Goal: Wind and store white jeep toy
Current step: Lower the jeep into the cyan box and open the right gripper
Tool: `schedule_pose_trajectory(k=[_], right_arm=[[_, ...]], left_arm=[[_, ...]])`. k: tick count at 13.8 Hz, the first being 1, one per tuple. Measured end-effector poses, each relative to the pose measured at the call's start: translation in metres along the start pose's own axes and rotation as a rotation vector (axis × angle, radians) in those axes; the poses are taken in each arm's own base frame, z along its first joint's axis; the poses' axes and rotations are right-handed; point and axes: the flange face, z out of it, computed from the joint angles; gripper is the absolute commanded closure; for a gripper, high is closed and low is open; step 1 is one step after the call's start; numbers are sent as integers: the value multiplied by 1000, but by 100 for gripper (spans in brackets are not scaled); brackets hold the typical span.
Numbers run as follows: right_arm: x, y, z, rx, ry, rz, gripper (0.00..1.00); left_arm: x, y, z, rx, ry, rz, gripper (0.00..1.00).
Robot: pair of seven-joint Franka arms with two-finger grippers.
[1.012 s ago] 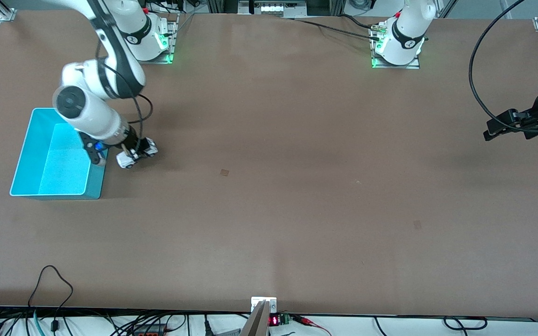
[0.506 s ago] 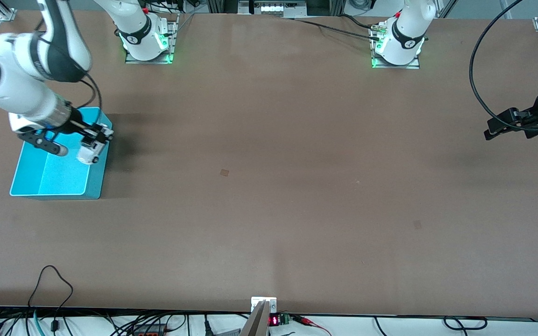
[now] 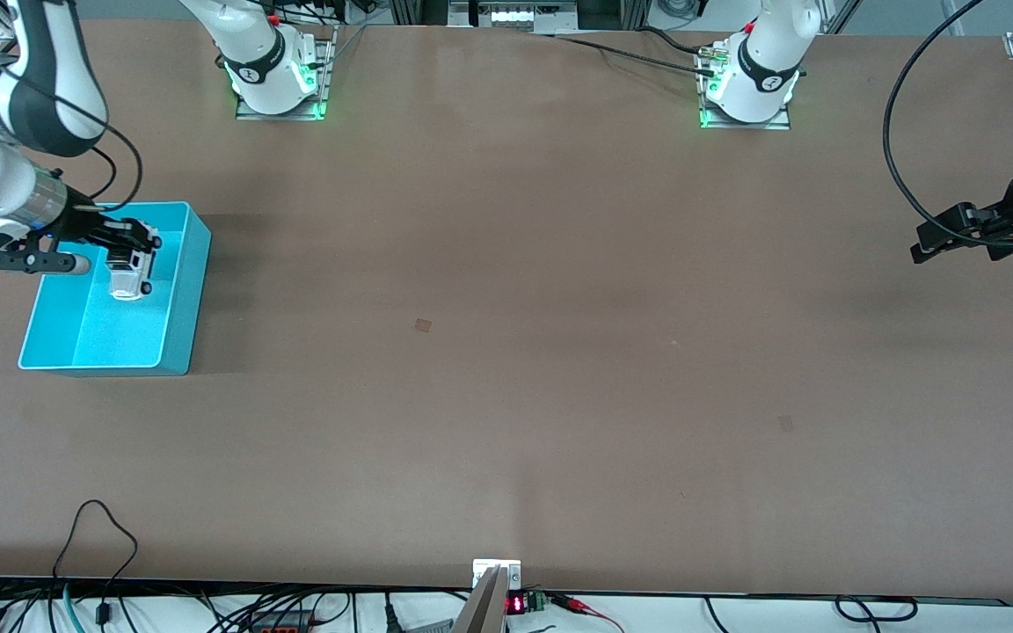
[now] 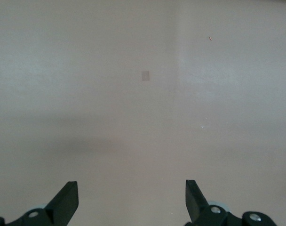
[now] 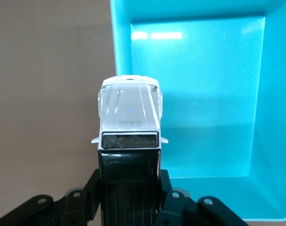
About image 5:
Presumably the white jeep toy black roof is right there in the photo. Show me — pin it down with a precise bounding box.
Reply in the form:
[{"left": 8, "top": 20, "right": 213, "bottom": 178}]
[{"left": 90, "top": 74, "right": 169, "bottom": 226}]

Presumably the teal plastic bin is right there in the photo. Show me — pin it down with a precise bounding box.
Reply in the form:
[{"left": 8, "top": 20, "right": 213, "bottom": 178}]
[{"left": 109, "top": 0, "right": 286, "bottom": 223}]

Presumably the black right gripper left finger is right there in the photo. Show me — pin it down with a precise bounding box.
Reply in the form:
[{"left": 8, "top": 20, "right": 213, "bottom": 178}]
[{"left": 61, "top": 169, "right": 102, "bottom": 226}]

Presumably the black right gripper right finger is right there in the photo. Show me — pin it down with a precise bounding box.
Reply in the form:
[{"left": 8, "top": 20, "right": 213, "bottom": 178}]
[{"left": 155, "top": 169, "right": 196, "bottom": 226}]

